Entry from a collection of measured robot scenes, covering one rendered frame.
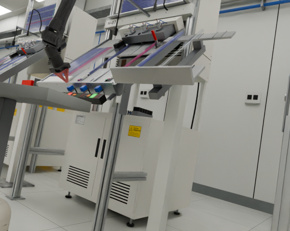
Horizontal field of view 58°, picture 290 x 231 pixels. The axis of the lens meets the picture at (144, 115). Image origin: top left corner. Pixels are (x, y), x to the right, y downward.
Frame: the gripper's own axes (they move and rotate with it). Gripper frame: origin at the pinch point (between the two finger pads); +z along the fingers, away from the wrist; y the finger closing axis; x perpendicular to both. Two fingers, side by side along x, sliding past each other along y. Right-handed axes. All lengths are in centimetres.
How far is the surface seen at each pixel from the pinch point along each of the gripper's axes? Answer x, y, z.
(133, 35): -56, -3, -1
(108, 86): -2.8, -27.4, 3.6
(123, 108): 2.1, -37.0, 11.8
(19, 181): 40, 36, 50
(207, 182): -97, -4, 185
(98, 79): -9.6, -12.9, 4.1
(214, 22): -119, -30, 17
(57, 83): -1.9, 13.9, 3.1
